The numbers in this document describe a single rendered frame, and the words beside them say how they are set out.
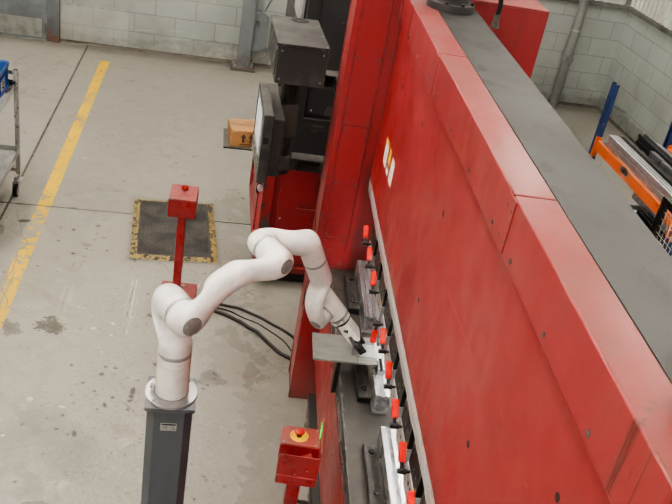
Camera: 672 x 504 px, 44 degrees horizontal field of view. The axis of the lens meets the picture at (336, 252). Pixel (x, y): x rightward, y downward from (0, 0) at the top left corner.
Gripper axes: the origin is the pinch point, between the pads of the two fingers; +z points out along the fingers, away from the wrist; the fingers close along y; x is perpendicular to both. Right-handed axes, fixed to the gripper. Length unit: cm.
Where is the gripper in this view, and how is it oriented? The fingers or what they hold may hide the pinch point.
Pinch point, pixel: (360, 345)
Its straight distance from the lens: 344.0
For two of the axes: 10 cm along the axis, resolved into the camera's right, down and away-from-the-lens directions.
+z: 5.2, 7.3, 4.5
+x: -8.5, 4.7, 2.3
